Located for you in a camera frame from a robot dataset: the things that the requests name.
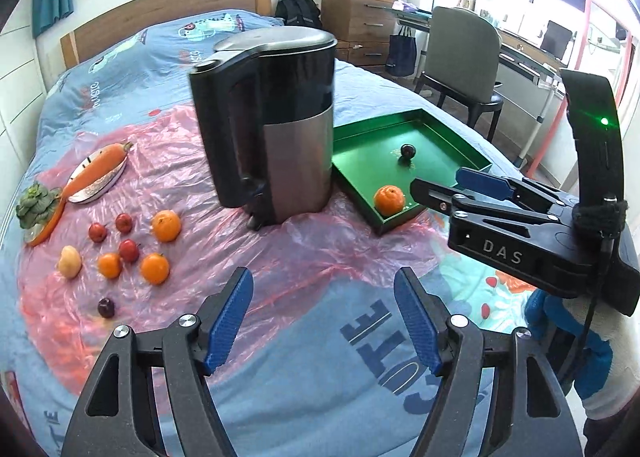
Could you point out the wooden headboard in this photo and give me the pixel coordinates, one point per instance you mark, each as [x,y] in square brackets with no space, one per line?
[165,2]

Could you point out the carrot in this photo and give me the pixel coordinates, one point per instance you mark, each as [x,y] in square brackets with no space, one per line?
[97,164]

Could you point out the pink plastic sheet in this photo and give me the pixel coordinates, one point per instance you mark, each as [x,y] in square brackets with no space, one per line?
[200,237]

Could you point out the person's right hand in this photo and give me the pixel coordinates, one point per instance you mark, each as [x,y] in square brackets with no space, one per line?
[595,357]

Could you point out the white desk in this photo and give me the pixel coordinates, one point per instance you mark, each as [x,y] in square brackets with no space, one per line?
[525,68]

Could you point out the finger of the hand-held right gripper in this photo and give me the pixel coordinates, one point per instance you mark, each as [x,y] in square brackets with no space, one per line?
[435,192]
[480,181]

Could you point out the green bok choy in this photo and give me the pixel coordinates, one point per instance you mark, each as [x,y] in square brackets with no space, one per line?
[36,202]

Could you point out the orange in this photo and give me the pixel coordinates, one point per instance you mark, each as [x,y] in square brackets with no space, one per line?
[110,265]
[155,268]
[166,225]
[389,200]

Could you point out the person's right forearm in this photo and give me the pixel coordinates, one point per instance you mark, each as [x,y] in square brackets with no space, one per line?
[622,372]

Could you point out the white wardrobe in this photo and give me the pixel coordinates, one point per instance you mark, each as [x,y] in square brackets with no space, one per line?
[15,87]

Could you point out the black backpack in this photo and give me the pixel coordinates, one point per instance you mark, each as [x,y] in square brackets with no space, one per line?
[297,12]

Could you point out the white oval plate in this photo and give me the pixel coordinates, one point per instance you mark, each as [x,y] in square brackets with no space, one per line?
[102,183]

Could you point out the grey chair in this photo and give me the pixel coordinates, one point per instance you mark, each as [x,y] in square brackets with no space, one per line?
[462,52]

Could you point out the wooden drawer cabinet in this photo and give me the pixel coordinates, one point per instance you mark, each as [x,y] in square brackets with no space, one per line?
[360,22]

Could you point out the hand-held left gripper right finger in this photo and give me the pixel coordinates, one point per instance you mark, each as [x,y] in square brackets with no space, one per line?
[417,322]

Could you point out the dark plum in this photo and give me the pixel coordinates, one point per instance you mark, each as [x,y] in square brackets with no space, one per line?
[106,307]
[408,151]

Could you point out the dark monitor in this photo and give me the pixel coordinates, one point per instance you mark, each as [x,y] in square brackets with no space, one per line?
[557,39]

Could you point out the orange dish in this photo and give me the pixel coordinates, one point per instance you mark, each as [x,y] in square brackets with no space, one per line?
[47,226]

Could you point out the dark blue tote bag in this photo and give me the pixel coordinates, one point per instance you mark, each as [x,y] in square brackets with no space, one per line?
[401,52]

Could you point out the black and silver electric kettle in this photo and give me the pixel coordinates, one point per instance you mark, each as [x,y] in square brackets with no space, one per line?
[295,162]

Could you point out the green tray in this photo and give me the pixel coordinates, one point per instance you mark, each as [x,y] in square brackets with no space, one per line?
[360,157]

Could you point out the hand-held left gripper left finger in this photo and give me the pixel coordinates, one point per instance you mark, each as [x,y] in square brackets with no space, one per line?
[230,322]

